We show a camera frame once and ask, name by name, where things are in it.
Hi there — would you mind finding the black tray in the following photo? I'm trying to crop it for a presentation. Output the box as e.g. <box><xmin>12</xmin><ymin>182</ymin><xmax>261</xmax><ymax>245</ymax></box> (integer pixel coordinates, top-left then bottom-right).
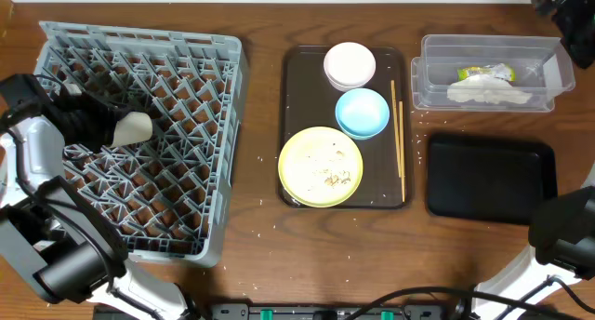
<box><xmin>426</xmin><ymin>133</ymin><xmax>558</xmax><ymax>225</ymax></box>

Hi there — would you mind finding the cream plastic cup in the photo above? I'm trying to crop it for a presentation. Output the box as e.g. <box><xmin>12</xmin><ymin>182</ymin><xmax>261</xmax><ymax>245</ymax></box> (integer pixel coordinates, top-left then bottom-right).
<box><xmin>111</xmin><ymin>112</ymin><xmax>152</xmax><ymax>148</ymax></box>

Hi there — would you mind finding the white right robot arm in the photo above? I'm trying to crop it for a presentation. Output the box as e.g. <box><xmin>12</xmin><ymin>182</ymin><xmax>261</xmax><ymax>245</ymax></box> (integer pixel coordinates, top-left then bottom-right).
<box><xmin>456</xmin><ymin>0</ymin><xmax>594</xmax><ymax>319</ymax></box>

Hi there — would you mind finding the clear plastic bin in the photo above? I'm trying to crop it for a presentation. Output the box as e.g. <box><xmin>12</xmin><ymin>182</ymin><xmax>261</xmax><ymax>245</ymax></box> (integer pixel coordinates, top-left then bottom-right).
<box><xmin>411</xmin><ymin>34</ymin><xmax>575</xmax><ymax>113</ymax></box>

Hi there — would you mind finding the black power strip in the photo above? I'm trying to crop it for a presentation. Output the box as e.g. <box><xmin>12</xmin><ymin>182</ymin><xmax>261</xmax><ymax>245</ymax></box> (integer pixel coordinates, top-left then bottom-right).
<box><xmin>92</xmin><ymin>302</ymin><xmax>447</xmax><ymax>320</ymax></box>

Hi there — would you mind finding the pink bowl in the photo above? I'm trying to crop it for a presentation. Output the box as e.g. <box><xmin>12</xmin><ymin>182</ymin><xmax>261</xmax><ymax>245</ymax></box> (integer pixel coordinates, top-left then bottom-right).
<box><xmin>323</xmin><ymin>42</ymin><xmax>377</xmax><ymax>92</ymax></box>

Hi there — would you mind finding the wooden chopstick right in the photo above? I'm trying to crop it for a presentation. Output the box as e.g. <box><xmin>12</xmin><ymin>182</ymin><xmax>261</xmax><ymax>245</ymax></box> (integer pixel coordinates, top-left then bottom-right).
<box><xmin>398</xmin><ymin>100</ymin><xmax>406</xmax><ymax>204</ymax></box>

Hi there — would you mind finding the wooden chopstick left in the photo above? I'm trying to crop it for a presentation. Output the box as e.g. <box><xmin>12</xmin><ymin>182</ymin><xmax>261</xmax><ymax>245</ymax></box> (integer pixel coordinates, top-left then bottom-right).
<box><xmin>390</xmin><ymin>80</ymin><xmax>402</xmax><ymax>178</ymax></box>

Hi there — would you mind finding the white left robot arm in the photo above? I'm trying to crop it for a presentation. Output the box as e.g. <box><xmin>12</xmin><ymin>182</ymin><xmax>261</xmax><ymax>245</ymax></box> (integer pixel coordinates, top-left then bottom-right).
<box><xmin>1</xmin><ymin>74</ymin><xmax>201</xmax><ymax>319</ymax></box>

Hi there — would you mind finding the dark brown serving tray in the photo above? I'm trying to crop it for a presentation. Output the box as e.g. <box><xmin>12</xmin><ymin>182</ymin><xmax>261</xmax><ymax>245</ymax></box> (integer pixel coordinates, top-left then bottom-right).
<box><xmin>280</xmin><ymin>46</ymin><xmax>414</xmax><ymax>209</ymax></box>

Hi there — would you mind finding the wooden chopstick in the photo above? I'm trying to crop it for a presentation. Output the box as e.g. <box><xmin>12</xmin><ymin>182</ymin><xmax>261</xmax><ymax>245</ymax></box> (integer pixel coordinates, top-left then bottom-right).
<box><xmin>398</xmin><ymin>100</ymin><xmax>406</xmax><ymax>204</ymax></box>
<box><xmin>390</xmin><ymin>80</ymin><xmax>402</xmax><ymax>178</ymax></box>

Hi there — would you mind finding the yellow plate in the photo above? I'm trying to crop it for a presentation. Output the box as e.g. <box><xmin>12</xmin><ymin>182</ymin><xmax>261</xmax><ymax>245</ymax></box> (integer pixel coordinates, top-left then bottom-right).
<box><xmin>278</xmin><ymin>127</ymin><xmax>364</xmax><ymax>208</ymax></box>

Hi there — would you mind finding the light blue bowl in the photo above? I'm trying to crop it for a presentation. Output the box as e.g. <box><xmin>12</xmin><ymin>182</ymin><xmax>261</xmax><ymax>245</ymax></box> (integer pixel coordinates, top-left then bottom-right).
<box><xmin>335</xmin><ymin>88</ymin><xmax>390</xmax><ymax>140</ymax></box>

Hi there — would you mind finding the black cable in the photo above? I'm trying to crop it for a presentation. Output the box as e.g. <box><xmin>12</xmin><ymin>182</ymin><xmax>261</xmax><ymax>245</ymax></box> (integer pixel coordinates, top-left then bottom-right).
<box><xmin>341</xmin><ymin>285</ymin><xmax>577</xmax><ymax>320</ymax></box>

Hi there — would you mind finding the grey plastic dish rack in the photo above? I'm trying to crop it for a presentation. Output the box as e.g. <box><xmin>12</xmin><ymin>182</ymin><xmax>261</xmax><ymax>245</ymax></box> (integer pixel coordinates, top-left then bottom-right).
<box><xmin>35</xmin><ymin>21</ymin><xmax>248</xmax><ymax>267</ymax></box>

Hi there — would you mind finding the green snack wrapper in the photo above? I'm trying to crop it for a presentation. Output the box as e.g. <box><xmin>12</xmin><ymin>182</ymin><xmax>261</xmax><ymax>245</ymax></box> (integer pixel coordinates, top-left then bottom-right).
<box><xmin>457</xmin><ymin>63</ymin><xmax>516</xmax><ymax>82</ymax></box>

